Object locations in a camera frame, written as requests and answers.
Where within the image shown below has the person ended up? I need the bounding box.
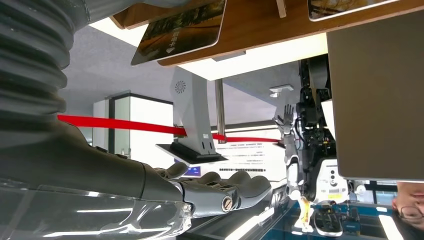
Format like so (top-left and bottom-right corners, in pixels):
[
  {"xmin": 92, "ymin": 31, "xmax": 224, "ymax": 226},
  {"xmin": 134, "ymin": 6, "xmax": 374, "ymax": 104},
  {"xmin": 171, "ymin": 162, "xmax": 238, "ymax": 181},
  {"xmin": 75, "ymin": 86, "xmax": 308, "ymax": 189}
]
[{"xmin": 391, "ymin": 181, "xmax": 424, "ymax": 240}]

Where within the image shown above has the red barrier belt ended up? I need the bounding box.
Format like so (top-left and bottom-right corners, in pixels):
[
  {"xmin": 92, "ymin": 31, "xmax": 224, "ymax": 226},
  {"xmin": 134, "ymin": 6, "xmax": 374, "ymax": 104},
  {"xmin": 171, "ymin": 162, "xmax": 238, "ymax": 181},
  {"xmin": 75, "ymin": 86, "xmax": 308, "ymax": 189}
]
[{"xmin": 57, "ymin": 114, "xmax": 282, "ymax": 144}]

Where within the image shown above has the white display cabinet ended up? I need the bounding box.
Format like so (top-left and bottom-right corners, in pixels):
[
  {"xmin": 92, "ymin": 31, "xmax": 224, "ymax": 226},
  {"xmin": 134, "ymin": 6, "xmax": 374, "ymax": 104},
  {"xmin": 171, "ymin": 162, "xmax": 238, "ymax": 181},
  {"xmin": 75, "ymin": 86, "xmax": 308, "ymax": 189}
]
[{"xmin": 92, "ymin": 92, "xmax": 175, "ymax": 170}]

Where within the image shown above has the blue display screen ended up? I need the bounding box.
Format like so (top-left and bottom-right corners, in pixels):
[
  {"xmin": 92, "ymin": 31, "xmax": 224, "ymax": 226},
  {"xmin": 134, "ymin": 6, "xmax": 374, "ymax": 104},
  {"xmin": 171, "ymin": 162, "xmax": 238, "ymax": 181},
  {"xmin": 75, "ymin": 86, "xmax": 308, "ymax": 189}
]
[{"xmin": 183, "ymin": 165, "xmax": 202, "ymax": 177}]

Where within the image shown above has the grey kiosk stand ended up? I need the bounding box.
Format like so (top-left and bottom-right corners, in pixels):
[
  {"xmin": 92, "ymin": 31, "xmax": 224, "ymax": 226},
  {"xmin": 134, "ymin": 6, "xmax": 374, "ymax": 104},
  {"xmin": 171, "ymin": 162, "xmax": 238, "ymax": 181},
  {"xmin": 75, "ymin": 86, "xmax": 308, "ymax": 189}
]
[{"xmin": 155, "ymin": 66, "xmax": 229, "ymax": 167}]

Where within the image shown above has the chrome stanchion pole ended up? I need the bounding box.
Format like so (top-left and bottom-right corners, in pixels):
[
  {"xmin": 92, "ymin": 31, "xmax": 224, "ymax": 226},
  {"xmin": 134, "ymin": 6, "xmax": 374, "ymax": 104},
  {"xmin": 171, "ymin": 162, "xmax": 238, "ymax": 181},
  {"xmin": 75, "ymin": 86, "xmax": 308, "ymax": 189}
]
[{"xmin": 214, "ymin": 78, "xmax": 228, "ymax": 144}]

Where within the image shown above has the white text board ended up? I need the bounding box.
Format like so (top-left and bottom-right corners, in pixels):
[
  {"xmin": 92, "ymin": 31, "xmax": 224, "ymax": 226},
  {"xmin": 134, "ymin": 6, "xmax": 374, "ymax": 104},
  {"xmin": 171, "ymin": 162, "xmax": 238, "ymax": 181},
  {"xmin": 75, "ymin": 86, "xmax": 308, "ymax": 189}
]
[{"xmin": 211, "ymin": 137, "xmax": 289, "ymax": 183}]

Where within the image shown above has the humanoid robot on stand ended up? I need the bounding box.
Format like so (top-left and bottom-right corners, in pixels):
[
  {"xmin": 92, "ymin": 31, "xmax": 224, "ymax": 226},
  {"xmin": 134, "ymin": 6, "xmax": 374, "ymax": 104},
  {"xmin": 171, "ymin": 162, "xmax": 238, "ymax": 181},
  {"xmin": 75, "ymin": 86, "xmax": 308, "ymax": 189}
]
[{"xmin": 272, "ymin": 54, "xmax": 353, "ymax": 238}]

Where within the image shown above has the grey laptop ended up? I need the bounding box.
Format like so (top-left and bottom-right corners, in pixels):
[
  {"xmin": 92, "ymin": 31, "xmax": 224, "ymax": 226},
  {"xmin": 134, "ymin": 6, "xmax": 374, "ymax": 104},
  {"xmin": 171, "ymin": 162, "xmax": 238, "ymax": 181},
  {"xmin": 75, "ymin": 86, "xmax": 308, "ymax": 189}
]
[{"xmin": 326, "ymin": 9, "xmax": 424, "ymax": 183}]

